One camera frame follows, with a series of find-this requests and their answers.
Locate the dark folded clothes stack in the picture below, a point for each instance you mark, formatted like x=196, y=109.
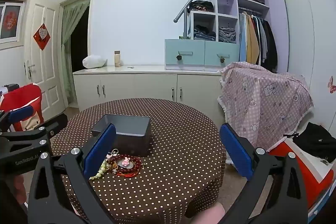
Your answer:
x=200, y=6

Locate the red white plastic bin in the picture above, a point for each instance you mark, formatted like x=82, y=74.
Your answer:
x=307, y=171

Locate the red diamond door decoration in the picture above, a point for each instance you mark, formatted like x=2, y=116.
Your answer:
x=41, y=36

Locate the person's pink clothing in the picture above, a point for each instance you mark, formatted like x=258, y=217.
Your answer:
x=208, y=213

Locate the black cloth bag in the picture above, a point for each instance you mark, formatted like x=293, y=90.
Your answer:
x=316, y=141

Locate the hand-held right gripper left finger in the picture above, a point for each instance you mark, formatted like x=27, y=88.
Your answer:
x=99, y=150

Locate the pink checked printed blanket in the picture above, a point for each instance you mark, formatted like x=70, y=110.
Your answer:
x=267, y=100

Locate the folded blue jeans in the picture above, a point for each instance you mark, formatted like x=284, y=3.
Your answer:
x=204, y=34

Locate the brown dotted tablecloth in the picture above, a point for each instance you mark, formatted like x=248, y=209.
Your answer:
x=170, y=174

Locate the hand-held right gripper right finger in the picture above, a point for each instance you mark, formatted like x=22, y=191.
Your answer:
x=236, y=153

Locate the small green plant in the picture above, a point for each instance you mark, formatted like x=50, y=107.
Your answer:
x=183, y=37

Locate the white plastic bag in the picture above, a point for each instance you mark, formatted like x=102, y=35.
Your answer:
x=94, y=61

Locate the butterfly wall sticker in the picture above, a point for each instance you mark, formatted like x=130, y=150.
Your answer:
x=331, y=84

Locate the red white chair cover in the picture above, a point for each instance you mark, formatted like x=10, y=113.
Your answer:
x=29, y=98

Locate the lavender wardrobe door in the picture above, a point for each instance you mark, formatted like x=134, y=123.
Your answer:
x=278, y=30

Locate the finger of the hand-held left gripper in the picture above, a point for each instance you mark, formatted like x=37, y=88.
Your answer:
x=22, y=112
x=56, y=123

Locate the black white device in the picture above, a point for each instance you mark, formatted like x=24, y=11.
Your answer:
x=10, y=89

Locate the red window decal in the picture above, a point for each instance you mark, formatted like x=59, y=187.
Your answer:
x=10, y=20

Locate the cream sideboard cabinet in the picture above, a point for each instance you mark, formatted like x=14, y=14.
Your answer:
x=147, y=85

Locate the white framed window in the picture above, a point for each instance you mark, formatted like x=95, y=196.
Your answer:
x=11, y=19

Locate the white cube shelf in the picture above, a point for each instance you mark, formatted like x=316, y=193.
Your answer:
x=225, y=1

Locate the dark grey metal box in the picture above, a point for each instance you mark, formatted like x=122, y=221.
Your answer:
x=128, y=132

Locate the row of hanging clothes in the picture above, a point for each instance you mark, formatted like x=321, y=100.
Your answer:
x=258, y=40

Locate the cream wardrobe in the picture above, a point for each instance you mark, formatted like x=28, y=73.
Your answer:
x=307, y=43

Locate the folded grey clothes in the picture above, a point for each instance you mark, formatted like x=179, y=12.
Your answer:
x=227, y=35

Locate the green curtain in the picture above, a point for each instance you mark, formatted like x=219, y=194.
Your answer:
x=69, y=37

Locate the beige bottle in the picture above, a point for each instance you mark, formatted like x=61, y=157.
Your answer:
x=117, y=59

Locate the white panelled door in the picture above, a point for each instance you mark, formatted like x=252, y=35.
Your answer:
x=50, y=69

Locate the teal drawer unit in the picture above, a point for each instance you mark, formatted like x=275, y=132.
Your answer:
x=194, y=55

